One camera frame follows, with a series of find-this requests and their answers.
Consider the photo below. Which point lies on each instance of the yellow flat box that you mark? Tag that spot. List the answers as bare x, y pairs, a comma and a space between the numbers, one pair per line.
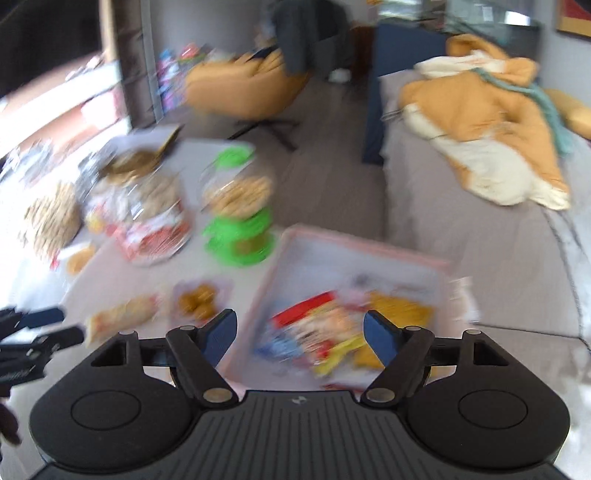
167, 138

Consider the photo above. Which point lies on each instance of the black television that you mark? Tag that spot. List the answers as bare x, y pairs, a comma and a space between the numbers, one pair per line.
46, 37

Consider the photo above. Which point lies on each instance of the framed wall picture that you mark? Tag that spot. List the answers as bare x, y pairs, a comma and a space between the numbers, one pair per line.
575, 16

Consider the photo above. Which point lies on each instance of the orange cream quilt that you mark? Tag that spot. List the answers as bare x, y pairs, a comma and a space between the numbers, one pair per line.
485, 124

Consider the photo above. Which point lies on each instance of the colourful toy bottles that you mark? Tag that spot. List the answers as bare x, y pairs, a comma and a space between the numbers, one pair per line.
178, 74

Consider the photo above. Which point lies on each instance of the grey sofa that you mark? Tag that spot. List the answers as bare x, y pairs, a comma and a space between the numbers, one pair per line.
485, 258

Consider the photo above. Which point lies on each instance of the glass jar of peanuts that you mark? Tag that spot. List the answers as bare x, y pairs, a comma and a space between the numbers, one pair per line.
53, 221

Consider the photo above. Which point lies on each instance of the green plum packet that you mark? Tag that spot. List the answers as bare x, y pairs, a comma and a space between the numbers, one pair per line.
199, 300

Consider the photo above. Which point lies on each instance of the plastic peanut jar red label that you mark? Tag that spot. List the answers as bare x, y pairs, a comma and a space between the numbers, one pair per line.
143, 212

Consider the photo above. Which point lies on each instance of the yellow snack packet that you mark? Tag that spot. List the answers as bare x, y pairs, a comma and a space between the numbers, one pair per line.
401, 311

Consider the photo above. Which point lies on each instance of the pink cardboard box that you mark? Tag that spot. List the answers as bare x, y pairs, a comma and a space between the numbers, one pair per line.
406, 277

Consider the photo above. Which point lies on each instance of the yellow rice cracker packet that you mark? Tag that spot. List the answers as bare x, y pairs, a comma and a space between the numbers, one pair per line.
122, 318

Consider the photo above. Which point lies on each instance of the round pastry packet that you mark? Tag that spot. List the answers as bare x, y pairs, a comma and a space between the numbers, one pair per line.
368, 356

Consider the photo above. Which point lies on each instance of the yellow pillow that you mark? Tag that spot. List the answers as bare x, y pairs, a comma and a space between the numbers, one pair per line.
575, 113

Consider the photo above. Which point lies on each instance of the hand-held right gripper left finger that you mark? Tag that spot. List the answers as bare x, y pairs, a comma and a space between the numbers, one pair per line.
221, 330

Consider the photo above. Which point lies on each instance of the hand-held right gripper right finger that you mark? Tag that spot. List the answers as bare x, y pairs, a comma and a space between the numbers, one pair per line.
378, 337

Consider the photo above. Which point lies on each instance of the orange armchair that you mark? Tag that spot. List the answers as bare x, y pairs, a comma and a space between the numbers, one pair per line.
244, 85

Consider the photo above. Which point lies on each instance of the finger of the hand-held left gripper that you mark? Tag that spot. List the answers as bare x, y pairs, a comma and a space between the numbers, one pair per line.
44, 316
64, 336

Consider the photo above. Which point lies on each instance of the red orange snack bag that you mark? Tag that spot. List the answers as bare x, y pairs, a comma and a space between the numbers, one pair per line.
307, 314

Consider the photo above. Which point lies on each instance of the person's left hand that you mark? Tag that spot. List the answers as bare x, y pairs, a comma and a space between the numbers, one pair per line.
9, 424

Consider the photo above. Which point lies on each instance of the dark jacket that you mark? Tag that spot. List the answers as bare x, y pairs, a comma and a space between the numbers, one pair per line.
309, 32

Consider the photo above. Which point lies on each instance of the small yellow snack cup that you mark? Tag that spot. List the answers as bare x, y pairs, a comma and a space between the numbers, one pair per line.
81, 259

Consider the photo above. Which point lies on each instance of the green candy dispenser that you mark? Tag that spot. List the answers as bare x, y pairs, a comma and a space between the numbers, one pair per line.
240, 212

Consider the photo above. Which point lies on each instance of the blue candy packet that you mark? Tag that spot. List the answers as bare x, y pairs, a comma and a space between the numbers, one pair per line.
272, 348

